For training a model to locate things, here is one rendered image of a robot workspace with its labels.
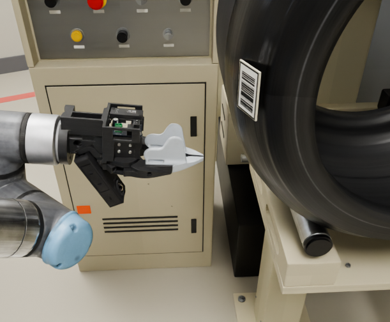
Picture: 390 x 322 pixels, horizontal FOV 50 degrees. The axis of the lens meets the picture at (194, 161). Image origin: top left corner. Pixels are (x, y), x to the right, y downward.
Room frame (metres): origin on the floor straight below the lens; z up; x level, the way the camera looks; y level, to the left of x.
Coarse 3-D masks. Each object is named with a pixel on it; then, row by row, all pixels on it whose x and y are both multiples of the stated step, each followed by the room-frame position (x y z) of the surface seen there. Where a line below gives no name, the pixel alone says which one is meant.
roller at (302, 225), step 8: (296, 216) 0.50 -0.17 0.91; (296, 224) 0.49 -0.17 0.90; (304, 224) 0.48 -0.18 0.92; (312, 224) 0.47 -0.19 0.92; (304, 232) 0.46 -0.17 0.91; (312, 232) 0.46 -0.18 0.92; (320, 232) 0.45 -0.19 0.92; (328, 232) 0.46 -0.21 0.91; (304, 240) 0.45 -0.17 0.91; (312, 240) 0.44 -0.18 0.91; (320, 240) 0.44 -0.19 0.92; (328, 240) 0.44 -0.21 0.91; (304, 248) 0.44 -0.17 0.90; (312, 248) 0.44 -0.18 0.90; (320, 248) 0.44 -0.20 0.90; (328, 248) 0.44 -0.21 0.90
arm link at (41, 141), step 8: (32, 120) 0.51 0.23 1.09; (40, 120) 0.51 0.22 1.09; (48, 120) 0.51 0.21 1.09; (56, 120) 0.51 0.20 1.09; (32, 128) 0.49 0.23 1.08; (40, 128) 0.49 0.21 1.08; (48, 128) 0.50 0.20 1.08; (56, 128) 0.50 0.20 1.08; (32, 136) 0.49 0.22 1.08; (40, 136) 0.49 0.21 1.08; (48, 136) 0.49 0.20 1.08; (56, 136) 0.49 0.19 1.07; (32, 144) 0.48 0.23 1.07; (40, 144) 0.48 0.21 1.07; (48, 144) 0.48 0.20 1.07; (56, 144) 0.49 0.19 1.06; (32, 152) 0.48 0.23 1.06; (40, 152) 0.48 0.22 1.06; (48, 152) 0.48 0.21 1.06; (56, 152) 0.49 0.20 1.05; (32, 160) 0.48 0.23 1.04; (40, 160) 0.48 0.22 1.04; (48, 160) 0.48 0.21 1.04; (56, 160) 0.49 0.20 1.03
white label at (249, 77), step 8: (240, 64) 0.44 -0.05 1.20; (248, 64) 0.43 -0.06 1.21; (240, 72) 0.44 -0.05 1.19; (248, 72) 0.43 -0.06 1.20; (256, 72) 0.41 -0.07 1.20; (240, 80) 0.44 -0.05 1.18; (248, 80) 0.43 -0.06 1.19; (256, 80) 0.41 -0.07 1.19; (240, 88) 0.44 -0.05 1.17; (248, 88) 0.43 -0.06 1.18; (256, 88) 0.41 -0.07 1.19; (240, 96) 0.44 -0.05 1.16; (248, 96) 0.42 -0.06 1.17; (256, 96) 0.41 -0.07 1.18; (240, 104) 0.44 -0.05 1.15; (248, 104) 0.42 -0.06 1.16; (256, 104) 0.41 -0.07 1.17; (248, 112) 0.42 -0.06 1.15; (256, 112) 0.41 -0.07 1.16; (256, 120) 0.41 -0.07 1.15
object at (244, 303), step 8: (240, 296) 0.98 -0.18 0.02; (248, 296) 0.99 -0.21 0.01; (240, 304) 0.96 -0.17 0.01; (248, 304) 0.96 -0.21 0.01; (304, 304) 0.96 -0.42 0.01; (240, 312) 0.92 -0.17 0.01; (248, 312) 0.92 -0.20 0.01; (304, 312) 0.92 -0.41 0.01; (240, 320) 0.89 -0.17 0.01; (248, 320) 0.89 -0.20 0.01; (304, 320) 0.89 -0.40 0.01
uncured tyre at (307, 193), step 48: (240, 0) 0.49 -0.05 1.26; (288, 0) 0.43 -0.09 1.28; (336, 0) 0.41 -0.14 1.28; (240, 48) 0.45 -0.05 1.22; (288, 48) 0.42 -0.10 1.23; (288, 96) 0.41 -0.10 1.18; (240, 144) 0.48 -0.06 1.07; (288, 144) 0.41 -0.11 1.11; (336, 144) 0.68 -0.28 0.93; (384, 144) 0.68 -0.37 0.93; (288, 192) 0.43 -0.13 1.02; (336, 192) 0.41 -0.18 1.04; (384, 192) 0.56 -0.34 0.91
